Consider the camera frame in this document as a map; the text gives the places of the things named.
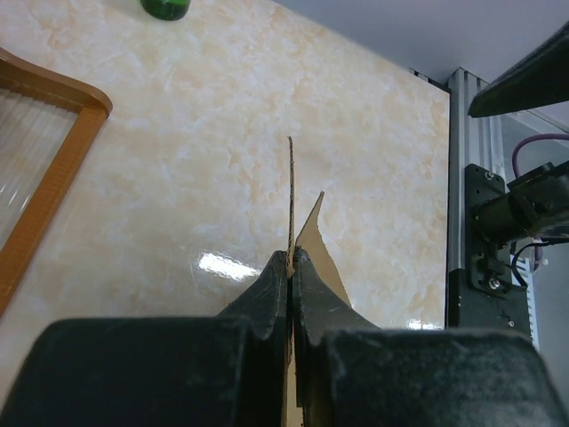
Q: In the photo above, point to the brown cardboard box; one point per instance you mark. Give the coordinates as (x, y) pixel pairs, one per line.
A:
(310, 240)

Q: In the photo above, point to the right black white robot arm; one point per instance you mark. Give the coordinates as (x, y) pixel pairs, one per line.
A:
(537, 202)

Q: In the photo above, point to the orange wooden shelf rack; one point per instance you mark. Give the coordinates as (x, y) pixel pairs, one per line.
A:
(48, 124)

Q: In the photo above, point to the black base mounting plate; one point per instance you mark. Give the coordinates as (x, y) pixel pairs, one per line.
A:
(507, 303)

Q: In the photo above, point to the green glass bottle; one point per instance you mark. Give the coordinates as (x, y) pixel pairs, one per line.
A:
(170, 10)

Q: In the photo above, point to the aluminium frame rail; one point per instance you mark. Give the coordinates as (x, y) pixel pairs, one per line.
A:
(475, 170)

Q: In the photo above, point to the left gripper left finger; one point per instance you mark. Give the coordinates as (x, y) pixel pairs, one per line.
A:
(225, 370)

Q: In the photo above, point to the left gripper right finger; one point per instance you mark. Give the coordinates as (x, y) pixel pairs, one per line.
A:
(352, 373)

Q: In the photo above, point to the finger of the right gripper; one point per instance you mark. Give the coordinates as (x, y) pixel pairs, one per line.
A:
(538, 80)

